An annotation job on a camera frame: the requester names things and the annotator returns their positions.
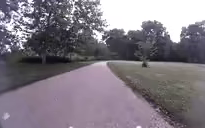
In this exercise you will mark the large leafy tree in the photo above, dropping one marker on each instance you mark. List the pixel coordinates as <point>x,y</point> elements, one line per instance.
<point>56,26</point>

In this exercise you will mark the grass field with tree shade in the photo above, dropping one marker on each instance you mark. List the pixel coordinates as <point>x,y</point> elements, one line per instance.
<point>26,75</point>

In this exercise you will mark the row of dark trees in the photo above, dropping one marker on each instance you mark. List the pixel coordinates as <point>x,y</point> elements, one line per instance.
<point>163,46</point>

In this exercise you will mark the grey asphalt path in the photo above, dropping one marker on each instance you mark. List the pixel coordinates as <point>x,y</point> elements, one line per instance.
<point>80,96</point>

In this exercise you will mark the open grass field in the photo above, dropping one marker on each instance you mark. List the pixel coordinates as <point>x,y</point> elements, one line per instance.
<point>176,86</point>

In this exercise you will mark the small young tree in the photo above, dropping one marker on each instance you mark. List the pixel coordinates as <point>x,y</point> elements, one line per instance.
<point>145,59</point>

